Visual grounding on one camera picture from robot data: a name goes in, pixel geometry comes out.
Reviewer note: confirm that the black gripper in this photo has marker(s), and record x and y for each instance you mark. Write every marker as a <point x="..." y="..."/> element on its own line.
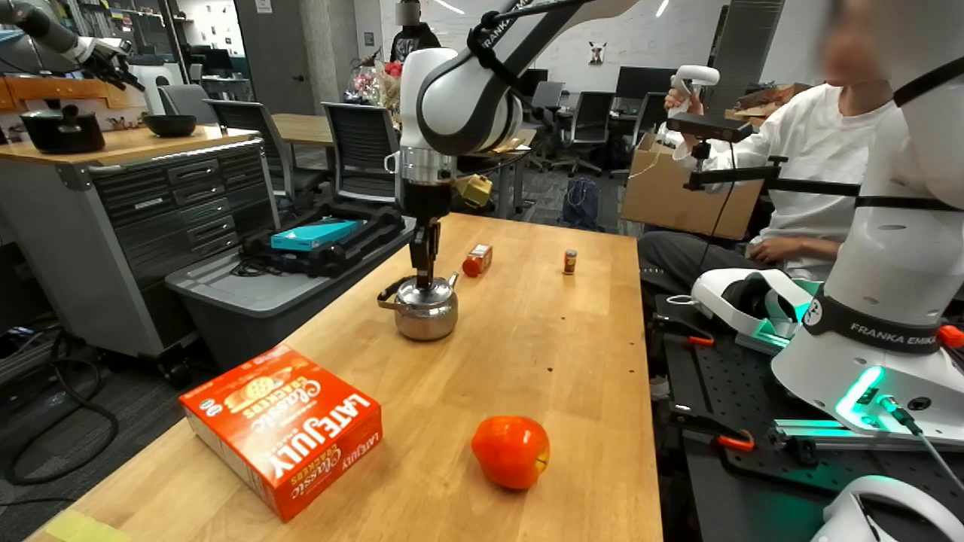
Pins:
<point x="425" y="204"/>

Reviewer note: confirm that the silver teapot lid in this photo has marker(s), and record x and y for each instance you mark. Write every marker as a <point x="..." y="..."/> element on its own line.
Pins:
<point x="430" y="289"/>

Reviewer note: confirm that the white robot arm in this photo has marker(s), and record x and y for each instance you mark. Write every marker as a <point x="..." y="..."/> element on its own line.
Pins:
<point x="465" y="102"/>

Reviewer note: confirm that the silver teapot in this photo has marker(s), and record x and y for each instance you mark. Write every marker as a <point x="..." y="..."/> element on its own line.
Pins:
<point x="419" y="321"/>

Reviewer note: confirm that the black office chair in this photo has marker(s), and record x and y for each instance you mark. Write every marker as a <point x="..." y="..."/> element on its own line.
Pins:
<point x="361" y="140"/>

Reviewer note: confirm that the teal case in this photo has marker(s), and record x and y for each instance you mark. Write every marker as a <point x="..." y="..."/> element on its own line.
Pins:
<point x="301" y="238"/>

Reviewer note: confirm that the small grey-capped jar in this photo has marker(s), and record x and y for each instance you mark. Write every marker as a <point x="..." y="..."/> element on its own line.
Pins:
<point x="571" y="259"/>

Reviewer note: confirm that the standing person in black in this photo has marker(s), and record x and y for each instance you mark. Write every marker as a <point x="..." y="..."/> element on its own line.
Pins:
<point x="415" y="30"/>

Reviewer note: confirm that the cardboard box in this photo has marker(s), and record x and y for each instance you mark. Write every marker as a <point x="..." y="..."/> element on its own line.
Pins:
<point x="659" y="195"/>

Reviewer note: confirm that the computer monitor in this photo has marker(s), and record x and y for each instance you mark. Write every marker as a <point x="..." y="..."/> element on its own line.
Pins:
<point x="644" y="78"/>

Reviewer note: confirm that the orange toy tomato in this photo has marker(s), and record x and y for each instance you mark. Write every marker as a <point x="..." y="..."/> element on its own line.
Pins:
<point x="509" y="450"/>

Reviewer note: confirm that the orange cracker box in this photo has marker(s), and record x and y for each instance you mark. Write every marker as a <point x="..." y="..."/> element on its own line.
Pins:
<point x="283" y="425"/>

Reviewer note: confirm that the black bowl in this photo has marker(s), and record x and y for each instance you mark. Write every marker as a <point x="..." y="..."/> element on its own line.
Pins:
<point x="171" y="125"/>

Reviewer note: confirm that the white VR controller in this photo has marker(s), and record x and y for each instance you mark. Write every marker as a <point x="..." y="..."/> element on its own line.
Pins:
<point x="690" y="78"/>

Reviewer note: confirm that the grey drawer cabinet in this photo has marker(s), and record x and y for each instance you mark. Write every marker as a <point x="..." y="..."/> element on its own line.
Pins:
<point x="103" y="230"/>

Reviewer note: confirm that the white VR headset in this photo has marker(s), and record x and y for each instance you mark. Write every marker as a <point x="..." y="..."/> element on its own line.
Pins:
<point x="761" y="304"/>

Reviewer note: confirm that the black pot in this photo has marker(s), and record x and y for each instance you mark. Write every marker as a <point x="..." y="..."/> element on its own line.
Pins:
<point x="64" y="130"/>

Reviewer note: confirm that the person in white shirt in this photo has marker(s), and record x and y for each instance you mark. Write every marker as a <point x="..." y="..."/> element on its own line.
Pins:
<point x="821" y="136"/>

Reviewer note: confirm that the orange-handled clamp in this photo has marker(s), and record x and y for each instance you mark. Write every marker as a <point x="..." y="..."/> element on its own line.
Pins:
<point x="720" y="435"/>

